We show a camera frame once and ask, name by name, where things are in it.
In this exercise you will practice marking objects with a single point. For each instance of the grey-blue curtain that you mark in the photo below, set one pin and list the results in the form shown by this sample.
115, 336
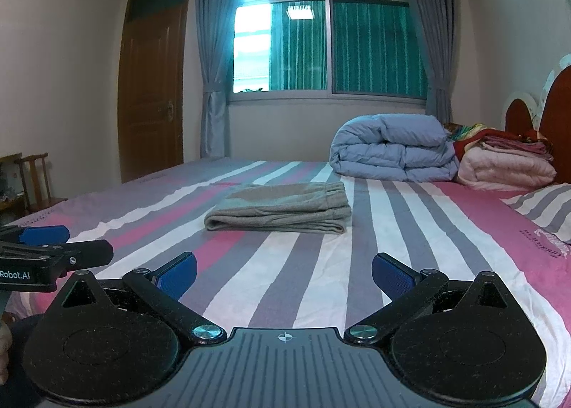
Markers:
214, 55
432, 33

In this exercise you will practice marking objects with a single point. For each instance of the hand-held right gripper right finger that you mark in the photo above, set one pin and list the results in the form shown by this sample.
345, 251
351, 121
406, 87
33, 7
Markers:
392, 276

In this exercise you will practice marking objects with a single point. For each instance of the folded mauve cloth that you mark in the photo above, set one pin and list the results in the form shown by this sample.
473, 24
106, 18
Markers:
517, 147

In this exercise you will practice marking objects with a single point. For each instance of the red wooden headboard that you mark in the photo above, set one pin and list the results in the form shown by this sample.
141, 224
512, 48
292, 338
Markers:
557, 109

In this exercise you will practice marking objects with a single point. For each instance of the folded blue duvet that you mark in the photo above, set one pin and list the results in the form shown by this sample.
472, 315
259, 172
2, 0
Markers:
392, 149

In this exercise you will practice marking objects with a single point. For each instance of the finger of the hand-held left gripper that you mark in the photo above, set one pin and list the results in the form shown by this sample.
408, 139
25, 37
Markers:
44, 235
89, 252

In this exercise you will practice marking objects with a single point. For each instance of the red printed blanket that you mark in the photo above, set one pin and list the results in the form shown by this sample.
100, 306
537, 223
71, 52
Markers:
466, 133

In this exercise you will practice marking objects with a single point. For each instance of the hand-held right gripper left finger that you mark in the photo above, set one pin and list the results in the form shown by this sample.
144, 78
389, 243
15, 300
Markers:
178, 276

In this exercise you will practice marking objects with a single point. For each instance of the brown wooden door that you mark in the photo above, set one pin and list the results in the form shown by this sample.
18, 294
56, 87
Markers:
151, 78

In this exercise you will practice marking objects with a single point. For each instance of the grey pants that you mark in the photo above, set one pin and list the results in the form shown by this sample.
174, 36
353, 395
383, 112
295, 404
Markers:
281, 207

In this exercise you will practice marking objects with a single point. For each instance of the striped pink grey bedsheet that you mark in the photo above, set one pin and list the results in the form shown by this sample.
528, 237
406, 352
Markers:
357, 220

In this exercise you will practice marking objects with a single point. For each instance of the folded pink quilt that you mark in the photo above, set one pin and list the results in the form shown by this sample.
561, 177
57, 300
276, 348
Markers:
504, 169

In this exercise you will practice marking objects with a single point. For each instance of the person's left hand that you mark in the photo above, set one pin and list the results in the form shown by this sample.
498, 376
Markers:
4, 354

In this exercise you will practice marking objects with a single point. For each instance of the dark cloth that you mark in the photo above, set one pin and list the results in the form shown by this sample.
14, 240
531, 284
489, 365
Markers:
15, 345

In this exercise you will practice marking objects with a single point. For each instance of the striped grey white pillow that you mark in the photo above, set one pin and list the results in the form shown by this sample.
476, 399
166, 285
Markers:
544, 207

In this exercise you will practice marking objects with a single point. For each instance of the wooden chair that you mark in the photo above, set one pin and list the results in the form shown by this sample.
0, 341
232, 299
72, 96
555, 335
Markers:
38, 180

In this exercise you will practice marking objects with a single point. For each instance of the window with green glass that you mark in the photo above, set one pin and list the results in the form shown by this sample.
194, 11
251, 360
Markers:
370, 46

